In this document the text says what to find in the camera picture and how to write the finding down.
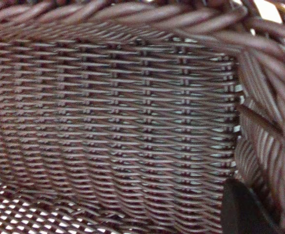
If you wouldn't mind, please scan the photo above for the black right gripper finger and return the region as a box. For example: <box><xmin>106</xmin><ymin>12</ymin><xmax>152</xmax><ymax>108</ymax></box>
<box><xmin>221</xmin><ymin>179</ymin><xmax>277</xmax><ymax>234</ymax></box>

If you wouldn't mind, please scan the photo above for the dark brown woven wicker basket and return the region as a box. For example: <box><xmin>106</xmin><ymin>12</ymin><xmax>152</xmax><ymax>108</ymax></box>
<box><xmin>0</xmin><ymin>0</ymin><xmax>285</xmax><ymax>234</ymax></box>

